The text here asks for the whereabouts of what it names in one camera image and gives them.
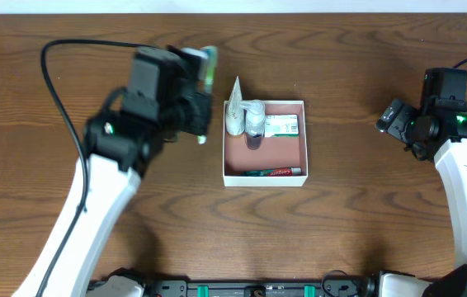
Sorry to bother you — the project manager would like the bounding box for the green and white toothbrush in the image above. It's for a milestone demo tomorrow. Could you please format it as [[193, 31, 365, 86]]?
[[197, 45, 218, 145]]

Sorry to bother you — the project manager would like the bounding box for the clear pump bottle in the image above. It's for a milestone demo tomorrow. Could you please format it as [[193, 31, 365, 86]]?
[[241, 100, 266, 150]]

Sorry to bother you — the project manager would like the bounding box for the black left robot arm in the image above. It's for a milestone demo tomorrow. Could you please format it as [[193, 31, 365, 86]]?
[[14, 44, 218, 296]]

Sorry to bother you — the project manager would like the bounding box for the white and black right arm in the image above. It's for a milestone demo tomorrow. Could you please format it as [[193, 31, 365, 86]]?
[[375, 68, 467, 296]]

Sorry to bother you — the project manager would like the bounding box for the white upright tube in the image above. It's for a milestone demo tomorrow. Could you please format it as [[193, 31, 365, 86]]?
[[225, 78, 245, 136]]

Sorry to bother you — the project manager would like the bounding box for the white and green small box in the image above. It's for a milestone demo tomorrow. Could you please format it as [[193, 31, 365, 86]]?
[[264, 115, 299, 138]]

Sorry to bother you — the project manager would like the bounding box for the red and green toothpaste tube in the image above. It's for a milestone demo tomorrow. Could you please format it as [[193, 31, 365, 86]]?
[[242, 167, 302, 177]]

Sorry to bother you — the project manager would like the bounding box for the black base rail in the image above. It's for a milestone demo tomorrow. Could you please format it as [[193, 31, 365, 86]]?
[[86, 268, 380, 297]]

